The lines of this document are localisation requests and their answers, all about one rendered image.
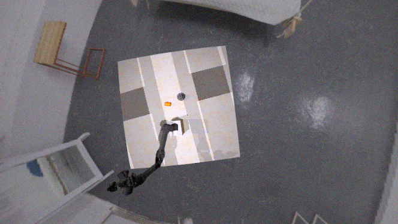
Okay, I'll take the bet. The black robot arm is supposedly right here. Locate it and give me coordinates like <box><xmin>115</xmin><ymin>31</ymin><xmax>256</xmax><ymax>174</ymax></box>
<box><xmin>117</xmin><ymin>123</ymin><xmax>178</xmax><ymax>195</ymax></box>

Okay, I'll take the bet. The black shaft on round pedestal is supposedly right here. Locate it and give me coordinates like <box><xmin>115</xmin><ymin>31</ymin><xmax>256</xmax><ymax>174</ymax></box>
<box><xmin>177</xmin><ymin>93</ymin><xmax>185</xmax><ymax>101</ymax></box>

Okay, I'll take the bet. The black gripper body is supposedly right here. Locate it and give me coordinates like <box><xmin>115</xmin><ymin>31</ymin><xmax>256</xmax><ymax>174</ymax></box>
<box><xmin>113</xmin><ymin>175</ymin><xmax>135</xmax><ymax>191</ymax></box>

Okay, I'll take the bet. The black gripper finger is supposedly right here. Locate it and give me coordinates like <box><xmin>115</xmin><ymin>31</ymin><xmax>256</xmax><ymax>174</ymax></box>
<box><xmin>107</xmin><ymin>183</ymin><xmax>115</xmax><ymax>192</ymax></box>
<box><xmin>118</xmin><ymin>177</ymin><xmax>131</xmax><ymax>187</ymax></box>

